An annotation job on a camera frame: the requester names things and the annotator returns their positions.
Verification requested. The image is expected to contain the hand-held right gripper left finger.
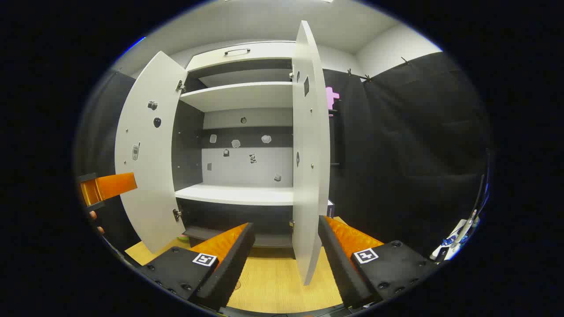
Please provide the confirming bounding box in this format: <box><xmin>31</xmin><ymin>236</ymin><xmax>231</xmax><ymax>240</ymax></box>
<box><xmin>140</xmin><ymin>222</ymin><xmax>256</xmax><ymax>312</ymax></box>

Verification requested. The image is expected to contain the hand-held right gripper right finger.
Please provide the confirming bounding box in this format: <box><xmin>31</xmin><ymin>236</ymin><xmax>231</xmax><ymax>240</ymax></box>
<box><xmin>318</xmin><ymin>215</ymin><xmax>439</xmax><ymax>309</ymax></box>

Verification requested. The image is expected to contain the white cabinet door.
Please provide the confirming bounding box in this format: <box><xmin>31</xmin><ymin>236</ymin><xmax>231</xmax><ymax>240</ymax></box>
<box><xmin>115</xmin><ymin>51</ymin><xmax>189</xmax><ymax>254</ymax></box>
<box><xmin>291</xmin><ymin>20</ymin><xmax>331</xmax><ymax>286</ymax></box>

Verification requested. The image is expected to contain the white and grey cabinet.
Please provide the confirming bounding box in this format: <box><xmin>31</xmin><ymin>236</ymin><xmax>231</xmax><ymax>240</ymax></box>
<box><xmin>171</xmin><ymin>41</ymin><xmax>297</xmax><ymax>248</ymax></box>

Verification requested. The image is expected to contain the white cabinet drawer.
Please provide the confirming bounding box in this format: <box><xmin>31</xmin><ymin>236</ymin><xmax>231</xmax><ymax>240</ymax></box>
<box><xmin>185</xmin><ymin>41</ymin><xmax>297</xmax><ymax>73</ymax></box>

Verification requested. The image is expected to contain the black door handle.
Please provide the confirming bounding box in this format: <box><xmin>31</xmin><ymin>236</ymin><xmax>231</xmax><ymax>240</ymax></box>
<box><xmin>330</xmin><ymin>108</ymin><xmax>342</xmax><ymax>167</ymax></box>

